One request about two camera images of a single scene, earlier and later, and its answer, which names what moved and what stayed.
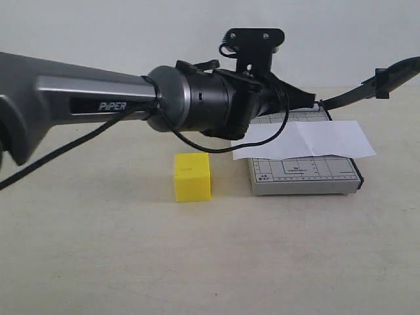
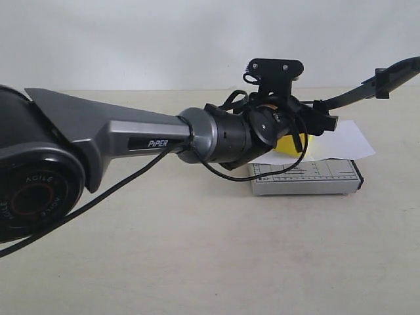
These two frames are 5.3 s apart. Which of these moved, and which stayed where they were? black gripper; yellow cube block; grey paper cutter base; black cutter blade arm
Moved: yellow cube block; black gripper
Stayed: grey paper cutter base; black cutter blade arm
